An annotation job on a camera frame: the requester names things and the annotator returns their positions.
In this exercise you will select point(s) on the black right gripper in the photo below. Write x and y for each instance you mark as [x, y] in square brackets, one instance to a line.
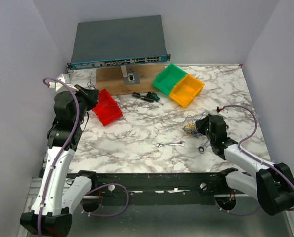
[201, 123]

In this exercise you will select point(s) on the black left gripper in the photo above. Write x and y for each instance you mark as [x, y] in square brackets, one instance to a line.
[92, 96]

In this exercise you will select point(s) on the red plastic bin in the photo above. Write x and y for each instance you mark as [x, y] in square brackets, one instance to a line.
[107, 109]

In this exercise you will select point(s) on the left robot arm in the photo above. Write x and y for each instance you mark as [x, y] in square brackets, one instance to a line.
[51, 213]

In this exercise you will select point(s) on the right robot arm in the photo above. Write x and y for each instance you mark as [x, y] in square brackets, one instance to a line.
[272, 185]

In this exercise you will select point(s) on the silver ratchet wrench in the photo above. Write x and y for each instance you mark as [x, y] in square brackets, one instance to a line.
[202, 148]

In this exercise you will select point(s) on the yellow plastic bin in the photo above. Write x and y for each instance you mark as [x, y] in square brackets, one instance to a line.
[186, 90]

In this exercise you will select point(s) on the wooden board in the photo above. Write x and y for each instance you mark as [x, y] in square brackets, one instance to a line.
[112, 80]

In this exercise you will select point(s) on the silver open-end wrench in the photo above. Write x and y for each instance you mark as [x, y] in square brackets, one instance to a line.
[180, 143]

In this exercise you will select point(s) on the green plastic bin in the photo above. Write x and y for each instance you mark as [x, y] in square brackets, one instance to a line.
[167, 79]

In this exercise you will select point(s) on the small black cylinder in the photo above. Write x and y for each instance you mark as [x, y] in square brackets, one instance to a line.
[136, 95]

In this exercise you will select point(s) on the green handled screwdriver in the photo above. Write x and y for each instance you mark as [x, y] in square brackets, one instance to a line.
[154, 96]

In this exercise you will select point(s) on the black cylindrical tool handle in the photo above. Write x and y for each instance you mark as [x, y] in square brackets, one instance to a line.
[147, 99]

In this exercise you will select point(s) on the grey metal bracket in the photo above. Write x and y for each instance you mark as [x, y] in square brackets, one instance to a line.
[130, 76]

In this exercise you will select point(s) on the aluminium frame rail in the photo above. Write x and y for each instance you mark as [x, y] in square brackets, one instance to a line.
[34, 187]

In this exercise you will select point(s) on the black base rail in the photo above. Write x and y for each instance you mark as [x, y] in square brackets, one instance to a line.
[117, 189]

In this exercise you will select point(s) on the blue network switch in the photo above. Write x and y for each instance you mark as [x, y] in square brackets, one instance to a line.
[119, 42]

